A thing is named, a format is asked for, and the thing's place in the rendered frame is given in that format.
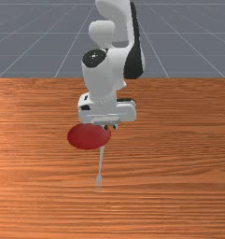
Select red plate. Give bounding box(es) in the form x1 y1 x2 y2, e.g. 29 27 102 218
66 122 112 151

